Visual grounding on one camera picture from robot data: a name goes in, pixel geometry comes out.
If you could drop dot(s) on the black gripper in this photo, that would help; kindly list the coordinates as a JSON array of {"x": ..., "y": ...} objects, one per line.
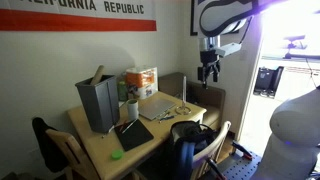
[{"x": 209, "y": 59}]

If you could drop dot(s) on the green plastic lid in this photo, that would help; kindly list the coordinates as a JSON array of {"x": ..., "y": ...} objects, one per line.
[{"x": 117, "y": 154}]

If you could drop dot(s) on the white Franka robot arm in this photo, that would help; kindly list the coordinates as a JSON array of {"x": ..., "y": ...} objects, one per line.
[{"x": 296, "y": 120}]

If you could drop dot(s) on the orange paper towel pack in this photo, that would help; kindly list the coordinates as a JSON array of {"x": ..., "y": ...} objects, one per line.
[{"x": 142, "y": 82}]

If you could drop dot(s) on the green soda bottle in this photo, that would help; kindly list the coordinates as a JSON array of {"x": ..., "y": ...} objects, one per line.
[{"x": 122, "y": 91}]

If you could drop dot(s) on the brown sofa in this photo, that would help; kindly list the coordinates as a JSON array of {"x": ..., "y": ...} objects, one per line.
[{"x": 210, "y": 100}]

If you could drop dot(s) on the metal paper towel holder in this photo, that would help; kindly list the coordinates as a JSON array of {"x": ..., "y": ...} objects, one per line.
[{"x": 184, "y": 96}]

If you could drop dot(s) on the blue pen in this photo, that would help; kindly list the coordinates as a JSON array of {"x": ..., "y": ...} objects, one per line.
[{"x": 167, "y": 117}]

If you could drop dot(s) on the black crate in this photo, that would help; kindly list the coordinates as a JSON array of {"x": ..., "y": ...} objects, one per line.
[{"x": 268, "y": 81}]

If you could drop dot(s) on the silver laptop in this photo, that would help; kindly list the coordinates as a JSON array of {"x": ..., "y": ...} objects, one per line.
[{"x": 156, "y": 108}]

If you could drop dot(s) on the wooden chair curved backrest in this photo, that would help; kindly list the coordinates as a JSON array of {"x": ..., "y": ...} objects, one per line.
[{"x": 216, "y": 141}]

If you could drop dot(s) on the black and blue backpack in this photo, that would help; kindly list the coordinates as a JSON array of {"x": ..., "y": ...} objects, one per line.
[{"x": 186, "y": 140}]

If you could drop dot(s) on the white mug green logo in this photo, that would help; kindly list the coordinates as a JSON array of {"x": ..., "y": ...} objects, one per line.
[{"x": 132, "y": 109}]

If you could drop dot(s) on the black tablet case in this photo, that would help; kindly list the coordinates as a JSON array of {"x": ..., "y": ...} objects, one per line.
[{"x": 135, "y": 136}]

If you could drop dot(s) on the red pen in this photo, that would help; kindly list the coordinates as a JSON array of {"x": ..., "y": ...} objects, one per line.
[{"x": 123, "y": 126}]

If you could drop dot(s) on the brown cardboard tube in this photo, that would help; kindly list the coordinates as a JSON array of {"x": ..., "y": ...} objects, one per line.
[{"x": 97, "y": 74}]

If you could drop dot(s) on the grey plastic trash bin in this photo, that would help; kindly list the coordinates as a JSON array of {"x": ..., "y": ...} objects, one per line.
[{"x": 100, "y": 105}]

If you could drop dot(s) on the California Republic flag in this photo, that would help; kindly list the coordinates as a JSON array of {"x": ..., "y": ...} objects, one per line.
[{"x": 76, "y": 15}]

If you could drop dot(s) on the wooden chair slotted backrest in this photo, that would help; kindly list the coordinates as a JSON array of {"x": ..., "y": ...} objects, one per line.
[{"x": 71, "y": 151}]

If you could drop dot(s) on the black jacket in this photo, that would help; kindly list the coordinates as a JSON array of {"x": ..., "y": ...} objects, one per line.
[{"x": 46, "y": 143}]

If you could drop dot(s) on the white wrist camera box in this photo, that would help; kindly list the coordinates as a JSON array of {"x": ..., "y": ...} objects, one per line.
[{"x": 228, "y": 49}]

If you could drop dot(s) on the black camera stand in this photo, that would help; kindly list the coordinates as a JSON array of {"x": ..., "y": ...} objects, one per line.
[{"x": 295, "y": 38}]

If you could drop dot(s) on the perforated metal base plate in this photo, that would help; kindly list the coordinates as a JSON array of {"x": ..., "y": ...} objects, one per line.
[{"x": 241, "y": 168}]

